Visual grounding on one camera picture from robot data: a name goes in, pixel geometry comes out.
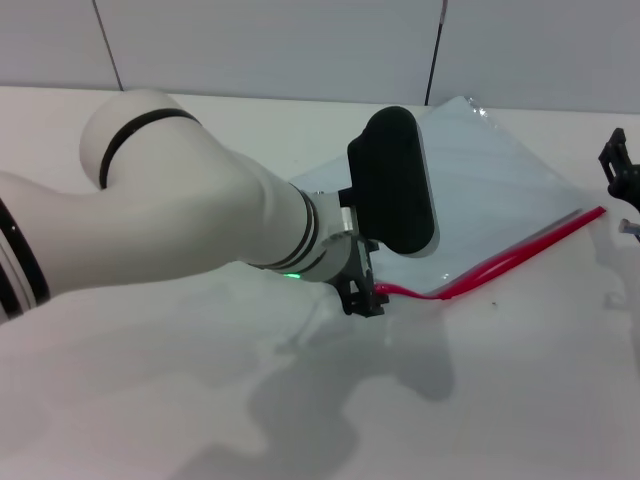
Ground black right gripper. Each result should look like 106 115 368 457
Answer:
597 127 640 207

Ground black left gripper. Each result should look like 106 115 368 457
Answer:
330 237 391 319

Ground clear red-zip document bag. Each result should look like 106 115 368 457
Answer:
289 95 608 302

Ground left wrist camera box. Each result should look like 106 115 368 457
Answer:
346 105 441 260

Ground thin black wall cable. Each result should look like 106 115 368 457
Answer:
424 0 449 107

